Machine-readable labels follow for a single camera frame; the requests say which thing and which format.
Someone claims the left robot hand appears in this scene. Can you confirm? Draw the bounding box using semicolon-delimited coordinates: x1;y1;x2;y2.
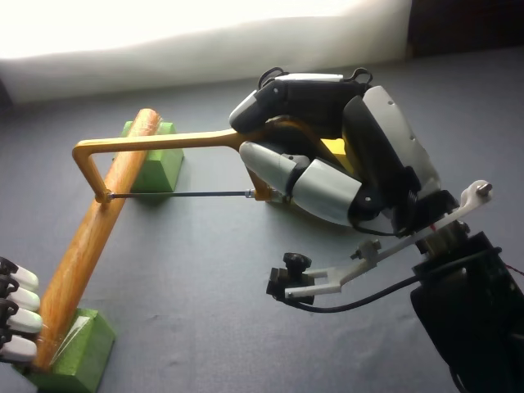
0;255;44;365

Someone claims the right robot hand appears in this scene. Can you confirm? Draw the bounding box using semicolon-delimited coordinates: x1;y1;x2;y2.
228;67;443;230

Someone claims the wooden dowel rod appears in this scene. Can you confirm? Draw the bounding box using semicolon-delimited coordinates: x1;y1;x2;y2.
31;107;163;372

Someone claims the yellow frame hacksaw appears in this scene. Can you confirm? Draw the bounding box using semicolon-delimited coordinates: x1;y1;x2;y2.
72;115;328;206

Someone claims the yellow block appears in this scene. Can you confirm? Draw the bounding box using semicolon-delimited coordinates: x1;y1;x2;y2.
320;138;354;174

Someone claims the green support block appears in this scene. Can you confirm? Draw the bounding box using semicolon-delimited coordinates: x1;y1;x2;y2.
14;306;118;393
120;120;185;193

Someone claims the dark backdrop panel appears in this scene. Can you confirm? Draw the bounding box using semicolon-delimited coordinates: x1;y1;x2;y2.
408;0;524;58

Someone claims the grey table cloth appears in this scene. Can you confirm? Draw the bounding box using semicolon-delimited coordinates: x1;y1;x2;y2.
0;44;524;393

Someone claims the white backdrop sheet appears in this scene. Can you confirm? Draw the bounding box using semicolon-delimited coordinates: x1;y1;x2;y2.
0;0;411;104

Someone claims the white camera bracket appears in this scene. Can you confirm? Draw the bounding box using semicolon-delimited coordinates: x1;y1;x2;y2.
284;179;495;300

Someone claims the black camera cable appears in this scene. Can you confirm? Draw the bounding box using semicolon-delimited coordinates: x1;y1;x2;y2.
285;245;503;314

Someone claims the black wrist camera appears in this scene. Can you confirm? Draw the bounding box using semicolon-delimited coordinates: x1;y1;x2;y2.
265;252;316;306

